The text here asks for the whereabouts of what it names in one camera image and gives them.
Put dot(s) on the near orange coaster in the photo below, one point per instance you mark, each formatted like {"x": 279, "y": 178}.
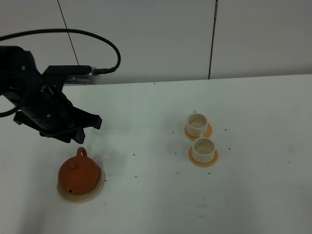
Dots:
{"x": 211, "y": 163}

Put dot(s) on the orange coaster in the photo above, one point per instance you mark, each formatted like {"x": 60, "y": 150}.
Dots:
{"x": 207, "y": 134}
{"x": 211, "y": 163}

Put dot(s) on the near white teacup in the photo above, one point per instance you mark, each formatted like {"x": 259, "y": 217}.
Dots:
{"x": 203, "y": 150}

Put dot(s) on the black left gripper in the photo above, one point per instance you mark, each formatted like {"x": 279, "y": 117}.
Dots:
{"x": 44, "y": 107}

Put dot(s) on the far orange coaster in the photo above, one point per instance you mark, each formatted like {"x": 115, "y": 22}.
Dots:
{"x": 207, "y": 134}

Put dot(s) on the brown clay teapot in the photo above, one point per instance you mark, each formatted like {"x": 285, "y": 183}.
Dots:
{"x": 79, "y": 174}

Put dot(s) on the beige round teapot trivet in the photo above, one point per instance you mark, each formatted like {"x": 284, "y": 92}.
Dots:
{"x": 83, "y": 197}

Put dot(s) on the white teacup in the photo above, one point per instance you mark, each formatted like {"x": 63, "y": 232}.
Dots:
{"x": 197, "y": 124}
{"x": 203, "y": 150}

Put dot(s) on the far white teacup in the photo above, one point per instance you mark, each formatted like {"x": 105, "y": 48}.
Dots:
{"x": 197, "y": 124}

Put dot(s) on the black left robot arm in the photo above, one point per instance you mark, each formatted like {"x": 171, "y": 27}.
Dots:
{"x": 11, "y": 57}

